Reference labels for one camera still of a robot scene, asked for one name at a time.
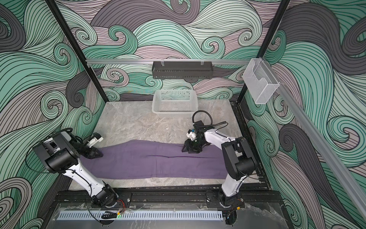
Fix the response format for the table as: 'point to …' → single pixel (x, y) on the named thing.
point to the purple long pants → (157, 159)
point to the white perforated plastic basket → (175, 103)
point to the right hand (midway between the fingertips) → (185, 152)
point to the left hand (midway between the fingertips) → (96, 155)
